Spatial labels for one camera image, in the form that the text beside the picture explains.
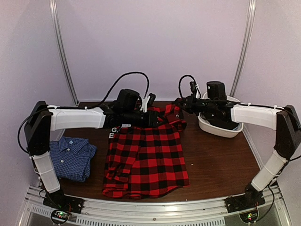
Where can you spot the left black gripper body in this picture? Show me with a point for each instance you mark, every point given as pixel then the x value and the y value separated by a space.
pixel 130 119

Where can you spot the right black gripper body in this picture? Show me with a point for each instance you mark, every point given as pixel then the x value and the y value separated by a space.
pixel 197 107

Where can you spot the red black plaid shirt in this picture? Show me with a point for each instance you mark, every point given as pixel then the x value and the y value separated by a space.
pixel 146 162

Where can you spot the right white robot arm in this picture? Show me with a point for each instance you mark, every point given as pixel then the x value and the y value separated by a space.
pixel 283 120

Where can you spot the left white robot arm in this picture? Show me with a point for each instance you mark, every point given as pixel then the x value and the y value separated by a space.
pixel 47 118

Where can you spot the white plastic basin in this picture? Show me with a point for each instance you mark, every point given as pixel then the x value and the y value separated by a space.
pixel 218 129

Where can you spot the folded blue checked shirt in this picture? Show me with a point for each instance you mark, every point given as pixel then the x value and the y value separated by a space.
pixel 71 158

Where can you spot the right circuit board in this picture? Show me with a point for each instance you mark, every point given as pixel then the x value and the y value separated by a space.
pixel 249 216

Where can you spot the circuit board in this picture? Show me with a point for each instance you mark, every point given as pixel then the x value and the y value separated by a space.
pixel 249 216
pixel 59 216

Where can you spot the left circuit board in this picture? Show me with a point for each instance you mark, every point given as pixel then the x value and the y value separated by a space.
pixel 59 216

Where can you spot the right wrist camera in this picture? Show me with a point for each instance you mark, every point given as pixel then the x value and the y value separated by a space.
pixel 194 87

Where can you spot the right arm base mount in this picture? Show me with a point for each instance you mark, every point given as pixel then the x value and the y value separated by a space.
pixel 244 202

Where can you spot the right aluminium frame post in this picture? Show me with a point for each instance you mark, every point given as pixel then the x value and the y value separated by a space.
pixel 250 18

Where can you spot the aluminium frame post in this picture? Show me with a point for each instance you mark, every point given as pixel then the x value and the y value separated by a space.
pixel 61 50
pixel 250 18

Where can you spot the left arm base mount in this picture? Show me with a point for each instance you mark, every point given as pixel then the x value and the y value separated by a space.
pixel 58 200

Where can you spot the front aluminium rail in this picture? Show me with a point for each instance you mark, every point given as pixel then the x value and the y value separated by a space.
pixel 210 212

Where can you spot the left aluminium frame post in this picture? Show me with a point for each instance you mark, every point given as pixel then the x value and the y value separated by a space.
pixel 61 50

